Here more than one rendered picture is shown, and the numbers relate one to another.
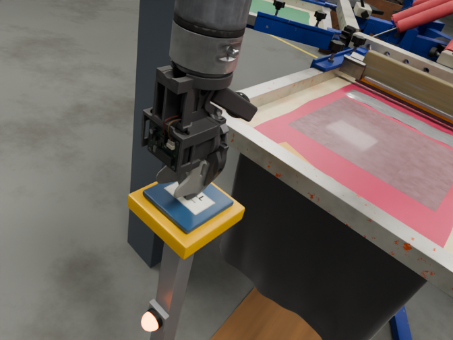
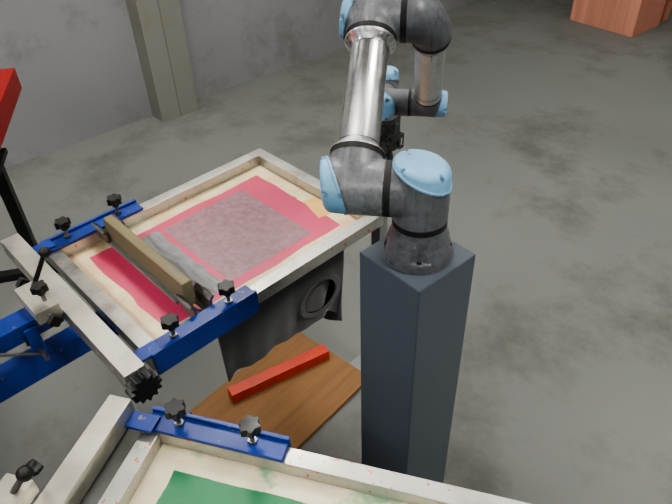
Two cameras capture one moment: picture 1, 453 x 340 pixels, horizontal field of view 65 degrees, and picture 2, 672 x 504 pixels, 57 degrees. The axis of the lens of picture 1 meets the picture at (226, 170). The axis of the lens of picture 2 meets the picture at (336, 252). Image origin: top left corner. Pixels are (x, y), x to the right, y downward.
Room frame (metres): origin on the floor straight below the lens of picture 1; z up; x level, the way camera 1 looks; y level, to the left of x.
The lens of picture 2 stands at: (2.11, 0.31, 2.05)
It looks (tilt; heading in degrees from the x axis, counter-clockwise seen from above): 39 degrees down; 194
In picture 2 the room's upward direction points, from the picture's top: 2 degrees counter-clockwise
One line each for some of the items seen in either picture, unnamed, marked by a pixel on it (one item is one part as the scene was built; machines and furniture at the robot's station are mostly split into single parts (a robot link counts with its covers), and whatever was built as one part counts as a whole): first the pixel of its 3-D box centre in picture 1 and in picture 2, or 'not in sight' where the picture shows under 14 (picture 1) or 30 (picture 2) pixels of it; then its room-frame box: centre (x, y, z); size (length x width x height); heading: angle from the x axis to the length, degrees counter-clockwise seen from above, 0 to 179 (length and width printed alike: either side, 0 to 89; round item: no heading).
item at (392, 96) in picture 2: not in sight; (388, 102); (0.48, 0.08, 1.27); 0.11 x 0.11 x 0.08; 4
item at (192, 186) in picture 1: (189, 185); not in sight; (0.37, 0.04, 1.01); 0.06 x 0.03 x 0.09; 147
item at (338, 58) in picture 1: (338, 65); (204, 326); (1.16, -0.26, 0.98); 0.30 x 0.05 x 0.07; 147
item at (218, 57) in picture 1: (207, 47); not in sight; (0.38, 0.05, 1.20); 0.08 x 0.08 x 0.05
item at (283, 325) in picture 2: not in sight; (279, 307); (0.86, -0.18, 0.77); 0.46 x 0.09 x 0.36; 147
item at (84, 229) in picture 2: not in sight; (96, 232); (0.85, -0.73, 0.98); 0.30 x 0.05 x 0.07; 147
